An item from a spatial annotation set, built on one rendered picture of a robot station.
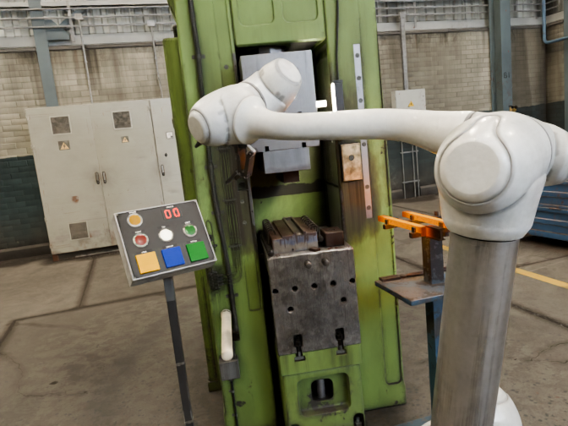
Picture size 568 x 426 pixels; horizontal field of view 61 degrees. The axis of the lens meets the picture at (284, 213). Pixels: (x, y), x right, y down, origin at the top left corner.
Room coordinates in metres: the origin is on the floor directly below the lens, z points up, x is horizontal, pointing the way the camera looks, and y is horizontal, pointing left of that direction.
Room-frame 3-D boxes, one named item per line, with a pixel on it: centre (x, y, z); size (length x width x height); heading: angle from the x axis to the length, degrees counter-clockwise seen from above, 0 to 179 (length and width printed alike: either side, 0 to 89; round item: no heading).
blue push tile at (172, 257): (1.84, 0.45, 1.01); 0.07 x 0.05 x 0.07; 121
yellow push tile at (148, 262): (1.79, 0.53, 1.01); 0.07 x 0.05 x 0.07; 121
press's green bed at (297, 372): (2.31, -0.07, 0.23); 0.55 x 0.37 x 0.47; 6
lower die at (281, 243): (2.30, -0.01, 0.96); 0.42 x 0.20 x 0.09; 6
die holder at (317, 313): (2.31, -0.07, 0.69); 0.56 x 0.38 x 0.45; 6
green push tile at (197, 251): (1.89, 0.36, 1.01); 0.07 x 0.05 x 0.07; 121
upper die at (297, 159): (2.30, -0.01, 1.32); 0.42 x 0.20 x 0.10; 6
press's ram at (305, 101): (2.30, -0.06, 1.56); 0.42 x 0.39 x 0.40; 6
